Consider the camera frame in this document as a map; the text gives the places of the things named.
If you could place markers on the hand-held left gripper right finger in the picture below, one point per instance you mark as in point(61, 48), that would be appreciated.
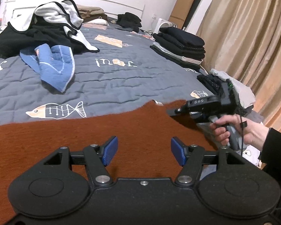
point(178, 151)

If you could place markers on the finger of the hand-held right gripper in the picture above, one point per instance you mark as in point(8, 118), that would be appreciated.
point(178, 112)

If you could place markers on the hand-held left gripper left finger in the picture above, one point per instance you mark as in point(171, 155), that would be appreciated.
point(110, 150)

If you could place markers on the rust brown sweater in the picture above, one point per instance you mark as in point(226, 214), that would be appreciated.
point(84, 129)

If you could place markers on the stack of folded dark clothes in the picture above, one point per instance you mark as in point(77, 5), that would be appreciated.
point(180, 42)

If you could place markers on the black clothes pile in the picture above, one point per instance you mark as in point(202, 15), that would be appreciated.
point(128, 20)

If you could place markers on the beige folded clothes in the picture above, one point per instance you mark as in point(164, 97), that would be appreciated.
point(91, 10)

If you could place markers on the person's right hand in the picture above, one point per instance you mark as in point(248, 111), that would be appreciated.
point(253, 131)

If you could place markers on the black knit garment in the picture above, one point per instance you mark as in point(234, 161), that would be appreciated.
point(209, 82)

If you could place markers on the grey folded cloth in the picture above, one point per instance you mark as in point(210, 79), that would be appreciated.
point(243, 91)

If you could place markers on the grey printed bed quilt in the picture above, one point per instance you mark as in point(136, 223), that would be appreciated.
point(131, 79)

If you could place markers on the beige curtain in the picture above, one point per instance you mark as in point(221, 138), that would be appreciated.
point(248, 28)

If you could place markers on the white fan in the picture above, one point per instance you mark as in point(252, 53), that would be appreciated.
point(165, 24)

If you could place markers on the blue quilted cloth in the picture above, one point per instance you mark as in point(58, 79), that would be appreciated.
point(56, 70)

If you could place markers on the black framed panel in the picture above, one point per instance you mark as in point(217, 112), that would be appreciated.
point(194, 7)

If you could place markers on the white folded cloth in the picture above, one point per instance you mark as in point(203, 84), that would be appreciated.
point(98, 21)

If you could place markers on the black and white garment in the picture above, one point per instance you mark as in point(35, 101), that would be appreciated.
point(37, 35)

